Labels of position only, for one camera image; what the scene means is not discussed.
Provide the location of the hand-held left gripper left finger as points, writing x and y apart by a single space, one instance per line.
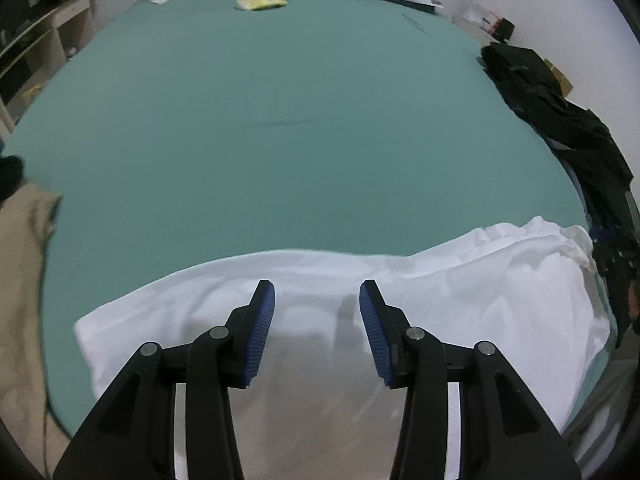
257 330

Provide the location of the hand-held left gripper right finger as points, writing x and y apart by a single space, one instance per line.
376 330

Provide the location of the white hooded jacket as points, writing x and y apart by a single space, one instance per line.
450 300

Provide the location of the black clothes pile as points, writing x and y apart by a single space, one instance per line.
575 130

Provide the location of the person's light clothing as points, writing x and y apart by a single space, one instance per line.
595 410

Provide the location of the green bed sheet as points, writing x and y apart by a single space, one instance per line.
275 135

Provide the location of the cardboard boxes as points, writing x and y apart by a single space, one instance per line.
559 77

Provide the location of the beige pants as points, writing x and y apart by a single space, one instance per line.
25 285

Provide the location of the small black box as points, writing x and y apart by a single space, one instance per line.
505 29

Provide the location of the small black cloth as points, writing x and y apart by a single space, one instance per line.
11 177

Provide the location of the white cardboard box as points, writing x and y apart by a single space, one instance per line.
477 17

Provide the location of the wooden shelf unit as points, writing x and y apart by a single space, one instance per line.
50 35

